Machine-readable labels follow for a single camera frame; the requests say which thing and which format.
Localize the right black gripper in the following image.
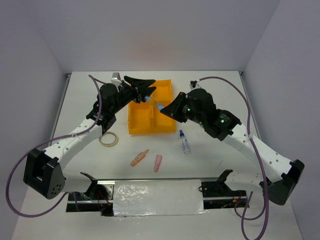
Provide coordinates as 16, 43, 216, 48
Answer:
160, 91, 205, 125

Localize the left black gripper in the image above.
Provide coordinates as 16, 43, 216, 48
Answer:
110, 75, 156, 115

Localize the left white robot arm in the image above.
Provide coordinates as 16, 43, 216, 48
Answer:
23, 76, 156, 200

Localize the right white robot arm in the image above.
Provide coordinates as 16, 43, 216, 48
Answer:
160, 88, 305, 206

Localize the yellow four-compartment tray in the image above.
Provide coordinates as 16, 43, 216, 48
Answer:
127, 79, 176, 135

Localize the small spray bottle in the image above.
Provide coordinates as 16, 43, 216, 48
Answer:
179, 129, 191, 154

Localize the masking tape roll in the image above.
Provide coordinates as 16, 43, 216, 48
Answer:
98, 131, 119, 148

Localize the silver foil sheet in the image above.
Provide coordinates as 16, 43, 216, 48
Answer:
113, 179, 206, 217

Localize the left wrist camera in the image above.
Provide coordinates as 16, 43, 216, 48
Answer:
110, 72, 122, 86

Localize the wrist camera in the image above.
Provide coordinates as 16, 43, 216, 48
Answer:
110, 72, 122, 86
189, 80, 202, 91

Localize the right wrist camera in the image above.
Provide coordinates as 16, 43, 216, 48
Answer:
189, 80, 202, 91

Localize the metal base rail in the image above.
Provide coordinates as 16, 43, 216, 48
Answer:
66, 178, 247, 217

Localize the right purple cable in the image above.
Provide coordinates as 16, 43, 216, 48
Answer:
197, 76, 272, 240

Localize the purple cable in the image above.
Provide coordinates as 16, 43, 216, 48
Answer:
197, 76, 272, 240
5, 74, 106, 218

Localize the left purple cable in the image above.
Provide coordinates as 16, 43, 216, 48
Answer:
5, 74, 106, 218

